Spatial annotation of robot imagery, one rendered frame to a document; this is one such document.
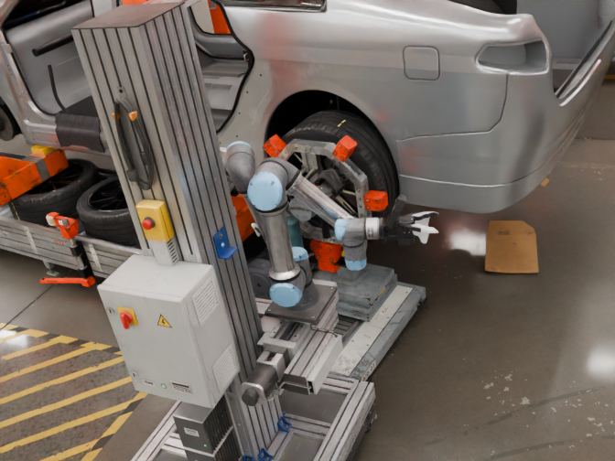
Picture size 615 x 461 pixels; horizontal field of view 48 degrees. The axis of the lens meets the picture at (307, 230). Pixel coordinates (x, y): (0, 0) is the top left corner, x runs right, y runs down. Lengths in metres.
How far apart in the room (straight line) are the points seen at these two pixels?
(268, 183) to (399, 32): 1.13
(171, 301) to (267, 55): 1.67
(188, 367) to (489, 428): 1.51
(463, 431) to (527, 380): 0.45
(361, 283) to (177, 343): 1.70
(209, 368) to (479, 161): 1.54
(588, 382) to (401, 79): 1.66
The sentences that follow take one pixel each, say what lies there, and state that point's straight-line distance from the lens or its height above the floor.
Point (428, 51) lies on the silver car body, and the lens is 3.10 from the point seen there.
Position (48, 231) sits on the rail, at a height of 0.39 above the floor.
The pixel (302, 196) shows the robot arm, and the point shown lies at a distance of 2.47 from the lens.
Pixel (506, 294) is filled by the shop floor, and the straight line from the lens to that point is 4.08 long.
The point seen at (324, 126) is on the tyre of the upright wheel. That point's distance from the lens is 3.36.
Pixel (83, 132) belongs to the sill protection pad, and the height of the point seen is 0.91.
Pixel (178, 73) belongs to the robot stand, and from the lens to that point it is 2.21.
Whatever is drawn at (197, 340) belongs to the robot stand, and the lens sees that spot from 2.33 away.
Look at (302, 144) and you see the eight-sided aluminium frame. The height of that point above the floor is 1.12.
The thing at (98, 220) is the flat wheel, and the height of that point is 0.48.
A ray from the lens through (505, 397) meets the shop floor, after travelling 3.48.
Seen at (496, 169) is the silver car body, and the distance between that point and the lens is 3.23.
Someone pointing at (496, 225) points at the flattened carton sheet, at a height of 0.03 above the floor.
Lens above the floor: 2.46
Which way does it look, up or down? 31 degrees down
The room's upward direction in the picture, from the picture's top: 10 degrees counter-clockwise
